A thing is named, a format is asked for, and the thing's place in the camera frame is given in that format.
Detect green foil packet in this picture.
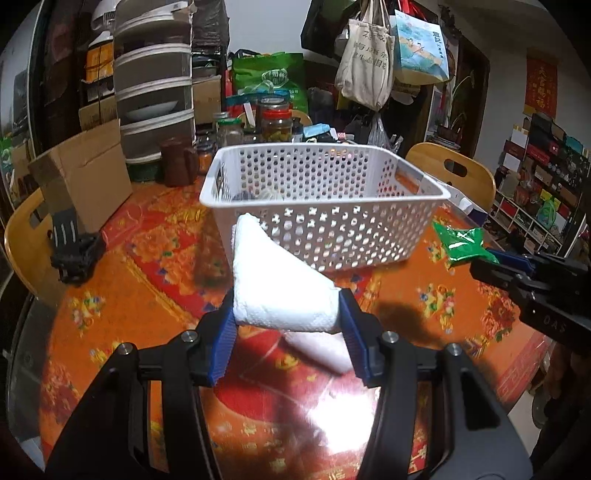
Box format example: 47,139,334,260
433,222,499,266

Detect dark knitted item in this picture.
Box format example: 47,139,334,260
231,191,256,202

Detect white ribbed round object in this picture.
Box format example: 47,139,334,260
256,187,283,201

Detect wooden chair right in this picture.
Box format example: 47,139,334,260
406,142,496,212

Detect wooden chair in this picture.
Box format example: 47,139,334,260
4,188,64,308
406,142,496,212

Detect red floral tablecloth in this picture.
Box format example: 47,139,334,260
9,184,549,479

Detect black phone clamp stand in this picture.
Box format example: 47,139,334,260
47,208,106,285

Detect white perforated plastic basket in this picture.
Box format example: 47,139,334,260
199,143,451,272

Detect wooden chair left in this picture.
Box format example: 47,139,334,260
4,188,64,308

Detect blue illustrated paper bag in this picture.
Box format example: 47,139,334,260
391,10,450,86

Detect beige canvas tote bag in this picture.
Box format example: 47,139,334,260
335,1,394,111

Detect brown cardboard box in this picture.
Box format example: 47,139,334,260
29,120,132,233

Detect brown ceramic mug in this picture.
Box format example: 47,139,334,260
160,136,199,187

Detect red lidded pickle jar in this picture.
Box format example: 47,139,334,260
259,98,294,143

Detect green lidded glass jar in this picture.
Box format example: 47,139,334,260
217,118,243,148

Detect green shopping bag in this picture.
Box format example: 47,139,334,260
231,52,308,113

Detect small cardboard box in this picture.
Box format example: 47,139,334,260
192,75,221,125

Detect grey plastic drawer tower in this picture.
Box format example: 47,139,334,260
113,1,195,165

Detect cluttered wall shelf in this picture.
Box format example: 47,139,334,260
485,113,590,257

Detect red wall banner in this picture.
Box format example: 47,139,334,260
524,55,558,120

